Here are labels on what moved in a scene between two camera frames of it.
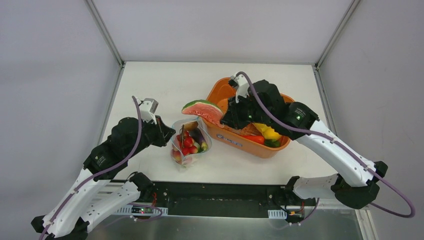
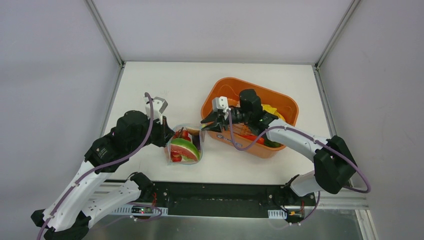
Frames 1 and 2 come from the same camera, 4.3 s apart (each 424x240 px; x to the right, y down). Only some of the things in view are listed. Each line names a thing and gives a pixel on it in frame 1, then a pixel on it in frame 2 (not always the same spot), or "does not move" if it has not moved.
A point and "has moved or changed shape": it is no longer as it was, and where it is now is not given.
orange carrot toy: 256,138 does not move
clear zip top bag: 190,137 has moved or changed shape
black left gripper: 159,131 does not move
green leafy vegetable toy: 273,142 does not move
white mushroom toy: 190,125 to 193,131
